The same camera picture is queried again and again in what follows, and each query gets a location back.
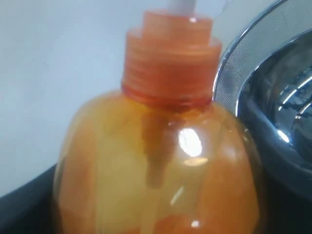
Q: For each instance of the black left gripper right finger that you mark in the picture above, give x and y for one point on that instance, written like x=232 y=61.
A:
x=281 y=211

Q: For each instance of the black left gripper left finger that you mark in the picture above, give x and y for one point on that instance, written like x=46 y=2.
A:
x=28 y=209

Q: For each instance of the small stainless steel bowl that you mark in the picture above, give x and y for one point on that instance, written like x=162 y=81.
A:
x=276 y=105

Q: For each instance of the orange soap pump bottle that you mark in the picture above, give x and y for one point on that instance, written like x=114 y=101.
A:
x=159 y=156

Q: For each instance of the steel mesh strainer basket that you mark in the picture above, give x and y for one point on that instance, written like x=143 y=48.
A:
x=277 y=24

